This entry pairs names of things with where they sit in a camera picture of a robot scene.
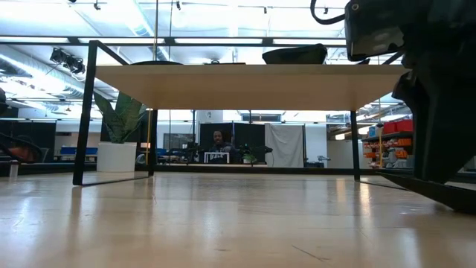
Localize black aluminium rig frame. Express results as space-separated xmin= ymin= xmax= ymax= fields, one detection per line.
xmin=0 ymin=162 xmax=476 ymax=184

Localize white hanging sheet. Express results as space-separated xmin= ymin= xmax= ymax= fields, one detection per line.
xmin=264 ymin=123 xmax=306 ymax=169

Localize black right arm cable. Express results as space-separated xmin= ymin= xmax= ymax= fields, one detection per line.
xmin=310 ymin=0 xmax=347 ymax=26

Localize snake plant in white pot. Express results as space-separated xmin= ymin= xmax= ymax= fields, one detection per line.
xmin=93 ymin=91 xmax=148 ymax=173

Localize wooden riser shelf black legs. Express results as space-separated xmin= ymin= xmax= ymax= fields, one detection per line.
xmin=72 ymin=39 xmax=414 ymax=191

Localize black partition panel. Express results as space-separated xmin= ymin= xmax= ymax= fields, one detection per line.
xmin=199 ymin=122 xmax=266 ymax=165

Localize white frame stand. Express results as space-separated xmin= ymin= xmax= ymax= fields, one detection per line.
xmin=203 ymin=151 xmax=231 ymax=164

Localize black leaf shaped plate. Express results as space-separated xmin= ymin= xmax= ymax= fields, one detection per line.
xmin=130 ymin=60 xmax=184 ymax=66

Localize person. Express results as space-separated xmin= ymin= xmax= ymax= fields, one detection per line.
xmin=208 ymin=129 xmax=237 ymax=164

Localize orange black office chair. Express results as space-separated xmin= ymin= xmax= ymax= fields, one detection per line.
xmin=0 ymin=133 xmax=42 ymax=164

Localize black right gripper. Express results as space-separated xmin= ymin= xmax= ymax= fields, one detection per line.
xmin=392 ymin=0 xmax=476 ymax=185

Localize yellow cable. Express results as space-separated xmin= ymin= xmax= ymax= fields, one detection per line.
xmin=147 ymin=109 xmax=152 ymax=167

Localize black ceiling spotlight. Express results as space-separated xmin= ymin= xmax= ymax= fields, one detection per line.
xmin=49 ymin=47 xmax=86 ymax=74

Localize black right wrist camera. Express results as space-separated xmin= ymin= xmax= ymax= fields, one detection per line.
xmin=344 ymin=0 xmax=406 ymax=63

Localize shelving cart with storage bins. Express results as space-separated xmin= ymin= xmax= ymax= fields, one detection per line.
xmin=361 ymin=118 xmax=414 ymax=170

